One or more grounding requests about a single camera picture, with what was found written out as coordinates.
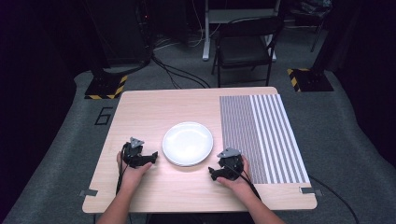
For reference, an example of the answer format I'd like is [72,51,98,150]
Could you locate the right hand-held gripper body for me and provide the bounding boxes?
[216,147,245,182]

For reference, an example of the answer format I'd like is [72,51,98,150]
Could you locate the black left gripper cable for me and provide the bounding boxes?
[115,142,131,196]

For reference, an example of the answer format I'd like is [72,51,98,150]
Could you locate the white floor cables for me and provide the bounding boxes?
[153,18,220,51]

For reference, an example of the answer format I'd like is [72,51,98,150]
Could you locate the white round plate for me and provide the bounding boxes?
[162,121,215,168]

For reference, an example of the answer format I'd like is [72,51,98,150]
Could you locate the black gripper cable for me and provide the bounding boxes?
[115,142,131,196]
[228,163,262,201]

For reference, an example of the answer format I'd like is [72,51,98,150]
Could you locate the black folding chair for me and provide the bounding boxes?
[211,16,285,89]

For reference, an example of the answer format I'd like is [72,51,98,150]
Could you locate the white desk frame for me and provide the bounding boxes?
[202,0,282,62]

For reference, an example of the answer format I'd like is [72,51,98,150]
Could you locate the black equipment cabinet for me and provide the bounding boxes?
[101,0,152,67]

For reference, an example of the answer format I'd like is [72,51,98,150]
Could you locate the grey white striped mat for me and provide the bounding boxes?
[219,93,311,185]

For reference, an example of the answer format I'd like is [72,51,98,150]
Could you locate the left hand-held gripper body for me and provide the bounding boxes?
[122,136,149,170]

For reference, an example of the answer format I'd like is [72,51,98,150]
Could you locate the black yellow striped stand base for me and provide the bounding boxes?
[84,74,129,101]
[286,67,335,93]

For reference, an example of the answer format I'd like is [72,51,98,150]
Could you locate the person's right hand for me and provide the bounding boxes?
[216,155,255,196]

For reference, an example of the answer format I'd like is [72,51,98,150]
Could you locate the person's left hand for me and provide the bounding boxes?
[116,150,154,191]

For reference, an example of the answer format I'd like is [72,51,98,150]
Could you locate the black floor cables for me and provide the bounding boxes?
[150,50,212,91]

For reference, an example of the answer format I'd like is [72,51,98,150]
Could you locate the grey tape piece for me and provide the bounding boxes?
[78,189,99,198]
[299,186,323,198]

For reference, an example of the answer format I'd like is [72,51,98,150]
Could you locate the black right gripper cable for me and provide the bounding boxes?
[228,163,262,201]

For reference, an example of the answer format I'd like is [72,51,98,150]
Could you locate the thin black floor cable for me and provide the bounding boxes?
[307,175,361,224]

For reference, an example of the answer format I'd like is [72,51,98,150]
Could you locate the dark metal stand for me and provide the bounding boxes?
[288,0,333,53]

